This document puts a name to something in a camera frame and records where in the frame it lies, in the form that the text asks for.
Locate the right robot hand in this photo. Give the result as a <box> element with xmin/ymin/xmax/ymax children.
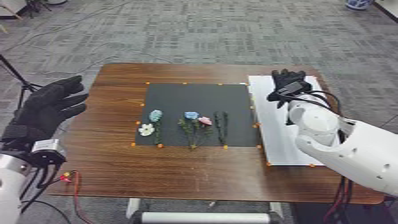
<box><xmin>265</xmin><ymin>68</ymin><xmax>315</xmax><ymax>109</ymax></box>

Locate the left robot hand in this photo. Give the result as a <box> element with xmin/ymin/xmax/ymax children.
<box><xmin>0</xmin><ymin>74</ymin><xmax>91</xmax><ymax>146</ymax></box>

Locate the black tripod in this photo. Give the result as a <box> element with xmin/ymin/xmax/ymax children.
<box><xmin>0</xmin><ymin>54</ymin><xmax>45</xmax><ymax>109</ymax></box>

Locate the dark mat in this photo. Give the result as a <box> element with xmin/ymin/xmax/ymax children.
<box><xmin>133</xmin><ymin>83</ymin><xmax>263</xmax><ymax>148</ymax></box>

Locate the green sprig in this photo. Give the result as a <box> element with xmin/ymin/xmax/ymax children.
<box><xmin>213</xmin><ymin>110</ymin><xmax>231</xmax><ymax>146</ymax></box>

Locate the white sheet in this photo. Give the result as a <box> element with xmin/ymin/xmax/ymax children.
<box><xmin>247</xmin><ymin>75</ymin><xmax>334</xmax><ymax>167</ymax></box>

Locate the white flower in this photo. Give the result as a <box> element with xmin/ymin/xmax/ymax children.
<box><xmin>137</xmin><ymin>123</ymin><xmax>157</xmax><ymax>137</ymax></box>

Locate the pink flower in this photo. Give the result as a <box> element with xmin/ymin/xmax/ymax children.
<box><xmin>196</xmin><ymin>116</ymin><xmax>215</xmax><ymax>145</ymax></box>

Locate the pale blue flower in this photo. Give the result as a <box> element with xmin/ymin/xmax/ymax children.
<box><xmin>148</xmin><ymin>109</ymin><xmax>165</xmax><ymax>146</ymax></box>

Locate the blue and white vase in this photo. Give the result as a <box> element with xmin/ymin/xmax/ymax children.
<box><xmin>345</xmin><ymin>0</ymin><xmax>377</xmax><ymax>11</ymax></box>

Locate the pale grey bar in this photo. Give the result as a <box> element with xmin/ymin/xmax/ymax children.
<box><xmin>139</xmin><ymin>212</ymin><xmax>272</xmax><ymax>224</ymax></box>

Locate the black cable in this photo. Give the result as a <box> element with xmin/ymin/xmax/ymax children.
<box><xmin>304</xmin><ymin>90</ymin><xmax>345</xmax><ymax>116</ymax></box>

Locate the red cable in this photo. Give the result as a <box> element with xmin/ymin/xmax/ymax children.
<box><xmin>59</xmin><ymin>170</ymin><xmax>91</xmax><ymax>224</ymax></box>

